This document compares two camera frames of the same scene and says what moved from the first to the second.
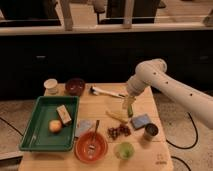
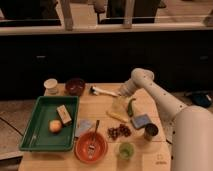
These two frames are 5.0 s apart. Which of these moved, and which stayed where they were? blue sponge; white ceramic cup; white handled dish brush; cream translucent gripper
Moved: cream translucent gripper
Stayed: blue sponge; white ceramic cup; white handled dish brush
